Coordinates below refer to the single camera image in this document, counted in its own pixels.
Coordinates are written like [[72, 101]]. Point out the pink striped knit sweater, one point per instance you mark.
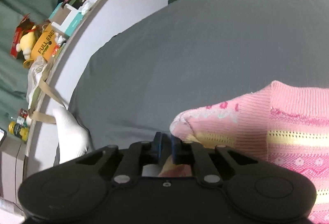
[[285, 125]]

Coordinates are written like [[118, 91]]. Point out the yellow full energy bag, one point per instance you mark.
[[44, 46]]

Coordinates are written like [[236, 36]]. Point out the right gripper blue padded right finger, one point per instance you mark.
[[196, 157]]

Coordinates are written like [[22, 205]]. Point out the laptop with lit screen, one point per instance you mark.
[[3, 135]]

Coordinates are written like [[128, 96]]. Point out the white glove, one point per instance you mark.
[[74, 140]]

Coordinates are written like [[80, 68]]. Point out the teal white box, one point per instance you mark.
[[65, 19]]

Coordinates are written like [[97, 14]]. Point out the red snack package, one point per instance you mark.
[[24, 27]]

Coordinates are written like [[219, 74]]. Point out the yellow plush toy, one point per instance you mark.
[[27, 43]]

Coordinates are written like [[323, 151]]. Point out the grey bed sheet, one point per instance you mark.
[[196, 53]]

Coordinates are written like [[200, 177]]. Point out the beige canvas tote bag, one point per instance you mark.
[[37, 85]]

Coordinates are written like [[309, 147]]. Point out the yellow lid jar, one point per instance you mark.
[[18, 131]]

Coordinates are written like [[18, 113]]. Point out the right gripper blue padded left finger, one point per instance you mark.
[[137, 156]]

